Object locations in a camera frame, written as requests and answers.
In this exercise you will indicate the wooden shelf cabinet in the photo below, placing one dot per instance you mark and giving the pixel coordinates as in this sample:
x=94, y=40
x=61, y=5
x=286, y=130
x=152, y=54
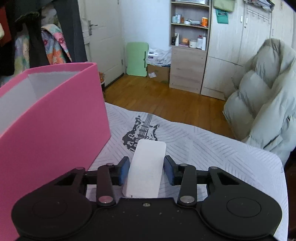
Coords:
x=189, y=36

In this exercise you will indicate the black hanging coat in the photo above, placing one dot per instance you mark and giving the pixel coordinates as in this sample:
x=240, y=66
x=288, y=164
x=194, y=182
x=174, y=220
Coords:
x=27, y=17

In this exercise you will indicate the grey puffer jacket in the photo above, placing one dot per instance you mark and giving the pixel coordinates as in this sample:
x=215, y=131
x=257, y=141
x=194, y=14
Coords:
x=260, y=106

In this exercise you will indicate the teal wall organizer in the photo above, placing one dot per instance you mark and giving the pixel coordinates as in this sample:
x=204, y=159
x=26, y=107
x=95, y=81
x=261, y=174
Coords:
x=222, y=16

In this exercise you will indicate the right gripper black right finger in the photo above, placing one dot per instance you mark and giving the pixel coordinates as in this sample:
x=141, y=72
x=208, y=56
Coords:
x=183, y=175

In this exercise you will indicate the white long rectangular device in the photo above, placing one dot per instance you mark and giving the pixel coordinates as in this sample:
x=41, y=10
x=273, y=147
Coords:
x=145, y=172

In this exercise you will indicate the light wood wardrobe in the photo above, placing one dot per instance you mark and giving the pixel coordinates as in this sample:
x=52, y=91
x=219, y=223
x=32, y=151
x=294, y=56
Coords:
x=231, y=45

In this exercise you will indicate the floral quilt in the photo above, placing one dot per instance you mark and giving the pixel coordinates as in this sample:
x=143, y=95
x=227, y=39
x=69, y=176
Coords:
x=54, y=46

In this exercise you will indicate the white cloth with guitar print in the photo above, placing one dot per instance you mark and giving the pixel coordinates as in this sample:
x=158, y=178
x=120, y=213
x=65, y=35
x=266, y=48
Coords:
x=202, y=149

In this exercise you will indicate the pink cardboard box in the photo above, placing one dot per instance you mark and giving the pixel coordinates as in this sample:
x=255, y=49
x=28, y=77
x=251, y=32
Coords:
x=53, y=119

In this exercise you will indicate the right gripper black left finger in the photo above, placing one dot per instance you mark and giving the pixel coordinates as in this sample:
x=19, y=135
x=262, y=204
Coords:
x=110, y=175

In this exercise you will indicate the white door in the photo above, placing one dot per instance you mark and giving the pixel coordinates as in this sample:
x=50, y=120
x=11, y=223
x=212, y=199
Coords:
x=101, y=28

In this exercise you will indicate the cardboard box on floor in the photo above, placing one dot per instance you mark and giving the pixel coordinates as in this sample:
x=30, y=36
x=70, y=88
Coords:
x=159, y=73

